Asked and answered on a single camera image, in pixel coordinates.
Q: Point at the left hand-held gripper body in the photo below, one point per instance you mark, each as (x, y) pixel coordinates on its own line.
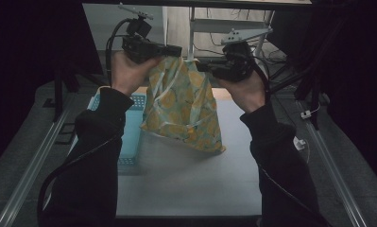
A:
(139, 47)

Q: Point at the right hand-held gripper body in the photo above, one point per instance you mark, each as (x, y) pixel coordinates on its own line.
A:
(236, 66)

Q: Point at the fruit print fabric bag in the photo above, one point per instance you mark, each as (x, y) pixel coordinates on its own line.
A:
(183, 107)

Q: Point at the blue perforated plastic basket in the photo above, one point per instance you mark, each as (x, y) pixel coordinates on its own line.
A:
(132, 126)

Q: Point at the person's right hand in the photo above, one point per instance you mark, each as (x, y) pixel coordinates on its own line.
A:
(249, 93)

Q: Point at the person's left hand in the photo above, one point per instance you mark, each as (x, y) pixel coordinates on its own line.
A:
(128, 75)

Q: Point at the white metal shelf stand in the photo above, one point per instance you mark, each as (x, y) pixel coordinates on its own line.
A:
(227, 25)

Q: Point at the white plug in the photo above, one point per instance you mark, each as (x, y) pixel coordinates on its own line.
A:
(305, 114)

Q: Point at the black metal stand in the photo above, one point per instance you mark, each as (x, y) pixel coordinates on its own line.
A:
(57, 94)

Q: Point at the aluminium rail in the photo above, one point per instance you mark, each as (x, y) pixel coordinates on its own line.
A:
(334, 170)
(28, 170)

